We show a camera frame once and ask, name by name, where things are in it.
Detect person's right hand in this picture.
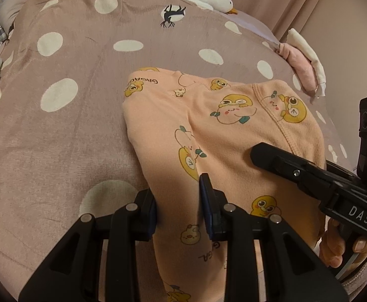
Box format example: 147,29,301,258
318,218,367,269

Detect folded cream white garment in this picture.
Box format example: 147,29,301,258
287,28,327,98

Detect pink curtain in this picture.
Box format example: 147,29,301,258
214,0,332,43

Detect pink fuzzy right sleeve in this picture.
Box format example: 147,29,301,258
342,259,367,301

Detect mauve polka dot blanket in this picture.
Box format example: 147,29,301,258
0,0,351,302

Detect peach cartoon print shirt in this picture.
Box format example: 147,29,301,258
123,68,325,301

